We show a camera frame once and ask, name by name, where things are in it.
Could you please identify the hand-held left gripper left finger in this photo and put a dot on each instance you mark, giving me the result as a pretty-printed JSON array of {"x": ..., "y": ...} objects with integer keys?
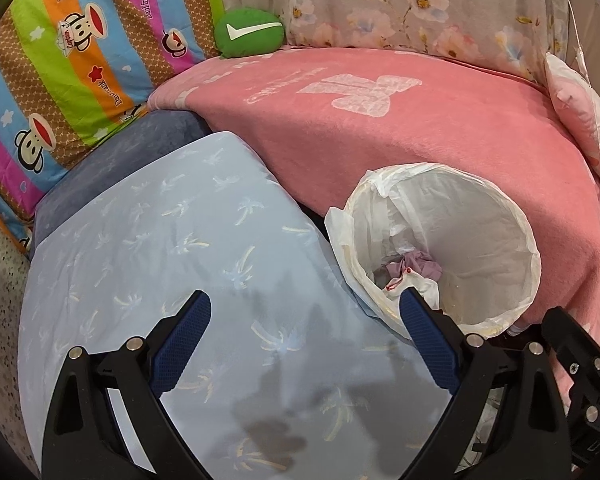
[{"x": 180, "y": 345}]

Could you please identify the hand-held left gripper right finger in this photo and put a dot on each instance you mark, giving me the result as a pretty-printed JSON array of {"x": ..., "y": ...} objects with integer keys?
[{"x": 427, "y": 340}]

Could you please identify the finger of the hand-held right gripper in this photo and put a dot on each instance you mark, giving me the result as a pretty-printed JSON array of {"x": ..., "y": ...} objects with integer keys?
[{"x": 575, "y": 345}]

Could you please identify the white cloth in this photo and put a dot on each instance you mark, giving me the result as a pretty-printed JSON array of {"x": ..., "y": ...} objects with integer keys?
[{"x": 422, "y": 290}]

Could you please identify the purple cloth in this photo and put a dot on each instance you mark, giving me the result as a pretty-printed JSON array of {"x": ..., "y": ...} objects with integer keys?
[{"x": 420, "y": 265}]

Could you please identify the white-lined waste bin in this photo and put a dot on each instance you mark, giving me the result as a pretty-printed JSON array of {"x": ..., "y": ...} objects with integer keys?
[{"x": 480, "y": 240}]

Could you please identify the light blue palm-print cloth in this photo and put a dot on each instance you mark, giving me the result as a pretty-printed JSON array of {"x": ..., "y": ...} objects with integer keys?
[{"x": 180, "y": 235}]

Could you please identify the blue-grey cushion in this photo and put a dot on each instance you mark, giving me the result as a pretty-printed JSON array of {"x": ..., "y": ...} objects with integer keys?
[{"x": 130, "y": 145}]

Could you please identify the pink blanket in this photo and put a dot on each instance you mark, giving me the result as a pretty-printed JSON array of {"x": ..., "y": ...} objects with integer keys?
[{"x": 330, "y": 135}]

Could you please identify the pink and white pillow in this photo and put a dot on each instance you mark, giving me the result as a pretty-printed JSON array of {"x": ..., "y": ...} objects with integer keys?
[{"x": 580, "y": 110}]

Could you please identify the striped monkey-print quilt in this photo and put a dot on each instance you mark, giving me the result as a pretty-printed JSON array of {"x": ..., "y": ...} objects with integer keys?
[{"x": 80, "y": 60}]

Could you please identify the green cushion with white mark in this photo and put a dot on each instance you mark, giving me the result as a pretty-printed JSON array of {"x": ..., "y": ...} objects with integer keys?
[{"x": 245, "y": 42}]

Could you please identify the floral beige pillow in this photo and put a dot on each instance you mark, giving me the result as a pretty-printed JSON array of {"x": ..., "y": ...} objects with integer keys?
[{"x": 380, "y": 0}]

